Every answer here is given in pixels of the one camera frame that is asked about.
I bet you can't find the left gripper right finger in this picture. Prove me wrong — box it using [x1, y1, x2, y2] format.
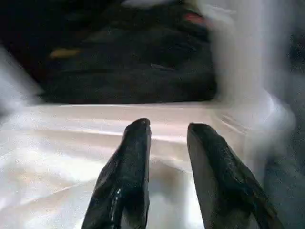
[187, 123, 284, 229]

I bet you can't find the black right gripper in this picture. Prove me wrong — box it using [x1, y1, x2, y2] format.
[179, 7, 215, 34]

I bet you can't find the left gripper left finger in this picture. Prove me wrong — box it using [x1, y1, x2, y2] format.
[81, 118, 152, 229]

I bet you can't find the white plastic table top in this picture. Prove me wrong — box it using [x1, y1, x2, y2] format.
[0, 103, 296, 229]

